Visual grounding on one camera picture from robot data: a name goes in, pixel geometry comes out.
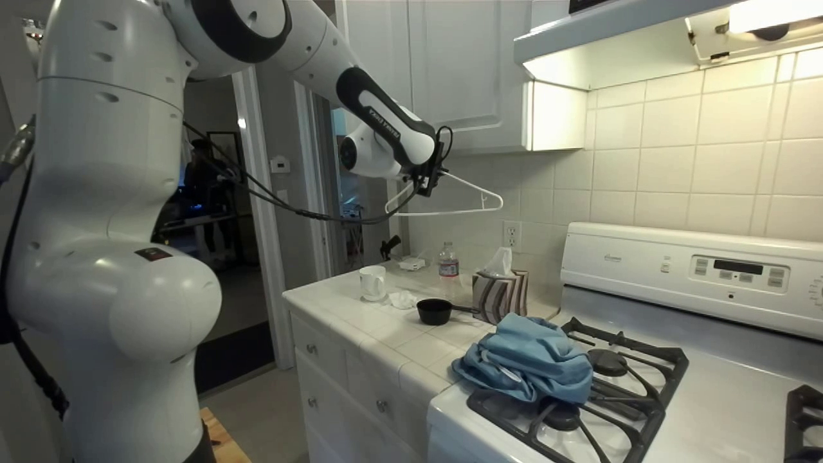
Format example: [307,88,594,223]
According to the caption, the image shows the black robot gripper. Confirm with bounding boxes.
[410,125,454,196]

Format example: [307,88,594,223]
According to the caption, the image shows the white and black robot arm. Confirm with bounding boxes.
[3,0,442,463]

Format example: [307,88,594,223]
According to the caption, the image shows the right upper cabinet door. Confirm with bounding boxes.
[408,0,529,130]

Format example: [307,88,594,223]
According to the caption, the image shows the white lower cabinet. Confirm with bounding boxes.
[289,308,435,463]

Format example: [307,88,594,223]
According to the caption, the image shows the clear plastic water bottle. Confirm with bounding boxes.
[437,242,460,286]

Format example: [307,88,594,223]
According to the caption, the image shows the white mug blue flowers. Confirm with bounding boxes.
[358,264,388,304]

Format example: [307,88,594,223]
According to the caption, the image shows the crumpled clear plastic wrap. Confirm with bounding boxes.
[388,291,418,308]

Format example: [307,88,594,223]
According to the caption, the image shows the small black cup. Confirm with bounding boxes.
[415,298,454,326]

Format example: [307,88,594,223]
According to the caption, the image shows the striped tissue box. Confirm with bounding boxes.
[470,246,529,325]

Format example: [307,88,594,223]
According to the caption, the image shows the blue cloth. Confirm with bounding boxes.
[453,314,594,403]

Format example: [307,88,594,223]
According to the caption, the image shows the white range hood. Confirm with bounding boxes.
[513,0,823,89]

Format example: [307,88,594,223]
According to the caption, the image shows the white gas stove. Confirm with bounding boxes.
[426,220,823,463]

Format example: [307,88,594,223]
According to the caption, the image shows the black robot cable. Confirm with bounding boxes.
[0,118,457,422]

